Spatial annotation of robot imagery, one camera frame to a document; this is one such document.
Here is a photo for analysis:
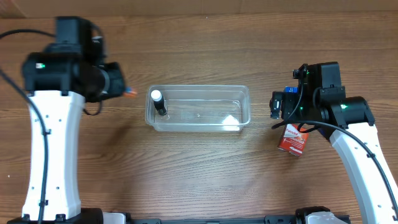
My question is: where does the blue medicine box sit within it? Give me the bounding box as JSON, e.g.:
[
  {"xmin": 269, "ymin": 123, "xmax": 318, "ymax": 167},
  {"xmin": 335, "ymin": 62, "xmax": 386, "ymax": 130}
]
[{"xmin": 284, "ymin": 86, "xmax": 298, "ymax": 93}]

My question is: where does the orange bottle white cap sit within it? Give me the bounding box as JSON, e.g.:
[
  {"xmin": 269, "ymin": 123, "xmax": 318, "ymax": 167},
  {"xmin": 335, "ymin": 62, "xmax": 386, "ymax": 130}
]
[{"xmin": 123, "ymin": 88, "xmax": 137, "ymax": 98}]

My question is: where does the dark bottle white cap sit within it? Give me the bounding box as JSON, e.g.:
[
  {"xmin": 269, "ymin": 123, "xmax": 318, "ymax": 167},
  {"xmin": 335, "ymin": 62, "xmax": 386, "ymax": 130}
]
[{"xmin": 150, "ymin": 90, "xmax": 167, "ymax": 116}]

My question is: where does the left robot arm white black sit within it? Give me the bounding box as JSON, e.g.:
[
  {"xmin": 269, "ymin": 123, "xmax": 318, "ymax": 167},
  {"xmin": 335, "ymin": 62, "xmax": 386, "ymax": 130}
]
[{"xmin": 14, "ymin": 16, "xmax": 129, "ymax": 223}]

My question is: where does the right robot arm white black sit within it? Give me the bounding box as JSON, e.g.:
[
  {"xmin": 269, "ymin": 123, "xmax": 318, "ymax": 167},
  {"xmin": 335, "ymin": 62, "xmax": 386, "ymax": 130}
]
[{"xmin": 270, "ymin": 62, "xmax": 397, "ymax": 223}]

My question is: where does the clear plastic container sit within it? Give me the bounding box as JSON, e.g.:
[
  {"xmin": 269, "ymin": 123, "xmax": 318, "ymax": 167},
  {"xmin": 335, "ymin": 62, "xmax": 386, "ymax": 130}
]
[{"xmin": 145, "ymin": 85, "xmax": 251, "ymax": 132}]

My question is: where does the red medicine box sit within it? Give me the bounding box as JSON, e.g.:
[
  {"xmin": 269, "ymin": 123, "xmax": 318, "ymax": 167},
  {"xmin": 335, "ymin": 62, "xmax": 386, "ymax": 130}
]
[{"xmin": 277, "ymin": 124, "xmax": 309, "ymax": 156}]

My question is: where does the cardboard backdrop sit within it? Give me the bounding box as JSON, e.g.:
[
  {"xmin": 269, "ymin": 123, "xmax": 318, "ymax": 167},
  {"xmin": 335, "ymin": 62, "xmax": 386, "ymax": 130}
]
[{"xmin": 1, "ymin": 0, "xmax": 397, "ymax": 18}]

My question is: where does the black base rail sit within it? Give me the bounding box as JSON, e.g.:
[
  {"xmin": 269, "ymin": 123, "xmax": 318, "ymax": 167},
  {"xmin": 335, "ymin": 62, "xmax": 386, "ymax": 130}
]
[{"xmin": 102, "ymin": 212, "xmax": 352, "ymax": 224}]

